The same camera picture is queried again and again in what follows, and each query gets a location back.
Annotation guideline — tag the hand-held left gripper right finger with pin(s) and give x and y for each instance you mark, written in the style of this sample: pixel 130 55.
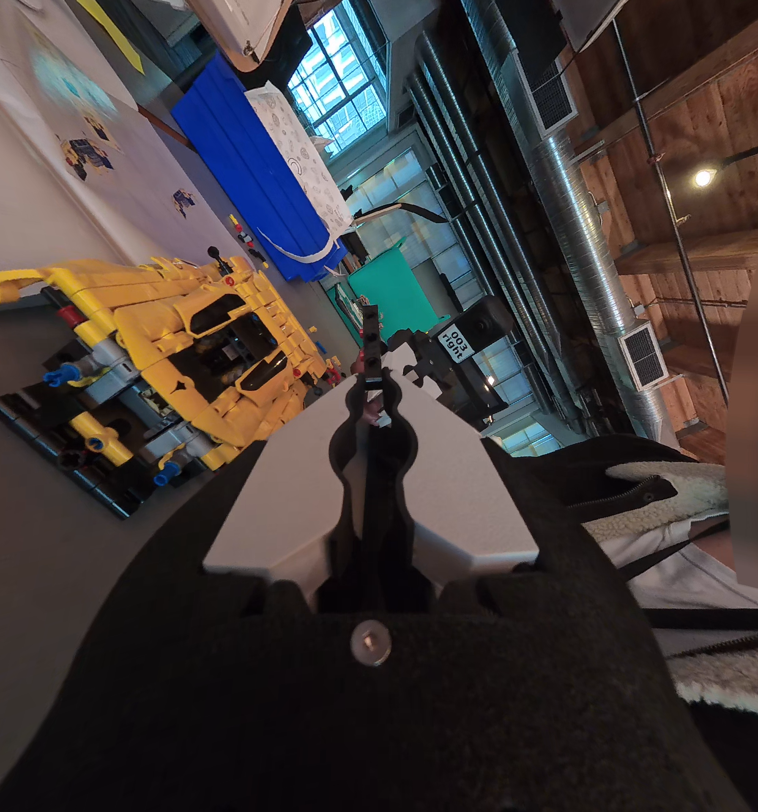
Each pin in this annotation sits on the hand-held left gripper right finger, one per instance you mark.
pixel 461 501

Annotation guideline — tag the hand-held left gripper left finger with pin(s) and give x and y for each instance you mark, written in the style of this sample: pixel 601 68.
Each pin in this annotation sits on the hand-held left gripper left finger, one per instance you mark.
pixel 277 507

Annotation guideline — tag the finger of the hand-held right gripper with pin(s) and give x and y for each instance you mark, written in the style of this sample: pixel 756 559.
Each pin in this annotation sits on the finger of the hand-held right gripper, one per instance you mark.
pixel 426 387
pixel 398 360

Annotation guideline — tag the black brick beam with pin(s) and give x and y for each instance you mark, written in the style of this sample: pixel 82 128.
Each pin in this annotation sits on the black brick beam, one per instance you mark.
pixel 371 346

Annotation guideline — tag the yellow toy brick car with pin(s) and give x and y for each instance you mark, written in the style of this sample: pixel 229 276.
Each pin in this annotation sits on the yellow toy brick car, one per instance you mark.
pixel 182 355

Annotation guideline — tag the grey desk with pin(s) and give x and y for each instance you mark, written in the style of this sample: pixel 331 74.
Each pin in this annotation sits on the grey desk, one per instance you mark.
pixel 36 571

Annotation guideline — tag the teal bag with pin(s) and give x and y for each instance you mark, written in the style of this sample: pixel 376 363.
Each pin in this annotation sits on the teal bag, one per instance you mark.
pixel 391 292

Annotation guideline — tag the ribbed metal pipes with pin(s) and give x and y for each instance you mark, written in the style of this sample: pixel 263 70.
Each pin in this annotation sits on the ribbed metal pipes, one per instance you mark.
pixel 474 190

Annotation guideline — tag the ceiling vent grille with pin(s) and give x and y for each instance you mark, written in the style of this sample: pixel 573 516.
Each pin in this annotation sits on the ceiling vent grille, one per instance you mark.
pixel 644 355
pixel 551 101

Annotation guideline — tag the scattered coloured brick pieces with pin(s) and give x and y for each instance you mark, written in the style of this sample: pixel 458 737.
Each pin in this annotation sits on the scattered coloured brick pieces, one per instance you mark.
pixel 245 238

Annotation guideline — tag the person's fleece-lined jacket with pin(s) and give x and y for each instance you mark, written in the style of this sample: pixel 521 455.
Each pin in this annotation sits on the person's fleece-lined jacket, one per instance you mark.
pixel 658 482

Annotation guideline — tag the patterned paper bag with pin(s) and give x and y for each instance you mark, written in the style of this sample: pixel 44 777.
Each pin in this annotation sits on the patterned paper bag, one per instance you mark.
pixel 296 146

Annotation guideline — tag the blue plastic bin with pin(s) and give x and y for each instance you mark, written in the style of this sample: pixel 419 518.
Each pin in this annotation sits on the blue plastic bin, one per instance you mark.
pixel 245 158

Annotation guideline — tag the ceiling spot lamp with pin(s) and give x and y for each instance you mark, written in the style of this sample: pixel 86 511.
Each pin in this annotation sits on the ceiling spot lamp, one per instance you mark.
pixel 703 177

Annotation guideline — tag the paned window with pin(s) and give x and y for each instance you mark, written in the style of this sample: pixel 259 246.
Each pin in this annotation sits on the paned window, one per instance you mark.
pixel 341 82

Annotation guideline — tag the open instruction booklet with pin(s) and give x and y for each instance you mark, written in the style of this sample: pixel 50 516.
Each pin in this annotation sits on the open instruction booklet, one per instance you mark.
pixel 36 158

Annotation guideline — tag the yellow tape strip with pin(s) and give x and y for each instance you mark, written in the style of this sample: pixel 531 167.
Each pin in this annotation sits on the yellow tape strip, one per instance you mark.
pixel 115 35

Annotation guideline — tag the silver ventilation duct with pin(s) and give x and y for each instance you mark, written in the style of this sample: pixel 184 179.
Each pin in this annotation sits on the silver ventilation duct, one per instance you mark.
pixel 575 222

